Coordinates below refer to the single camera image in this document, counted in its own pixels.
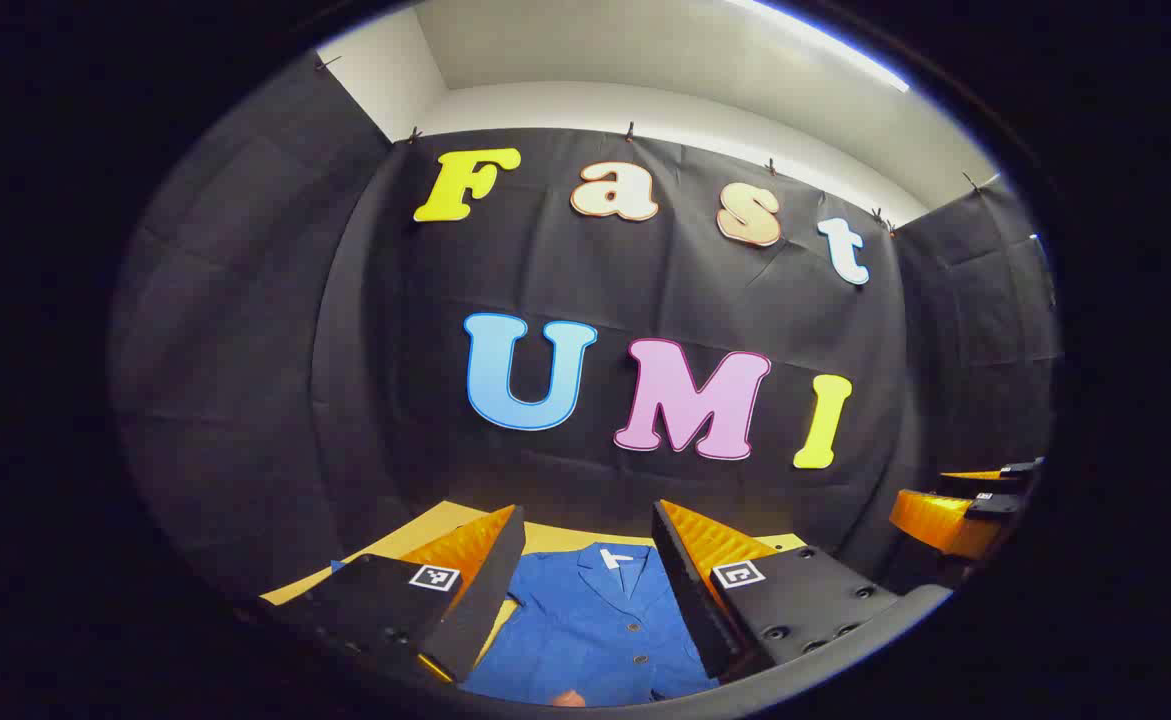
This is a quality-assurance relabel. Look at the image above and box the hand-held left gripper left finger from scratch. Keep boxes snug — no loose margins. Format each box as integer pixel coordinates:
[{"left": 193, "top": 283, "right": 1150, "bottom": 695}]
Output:
[{"left": 245, "top": 504, "right": 527, "bottom": 685}]

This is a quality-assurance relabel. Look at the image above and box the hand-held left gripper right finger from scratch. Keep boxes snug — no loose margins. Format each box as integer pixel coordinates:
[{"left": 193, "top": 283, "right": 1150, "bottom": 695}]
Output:
[{"left": 651, "top": 498, "right": 904, "bottom": 682}]

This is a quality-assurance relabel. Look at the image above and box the blue corduroy shirt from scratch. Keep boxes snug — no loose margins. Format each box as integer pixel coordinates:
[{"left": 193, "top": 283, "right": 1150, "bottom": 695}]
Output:
[{"left": 330, "top": 542, "right": 721, "bottom": 708}]

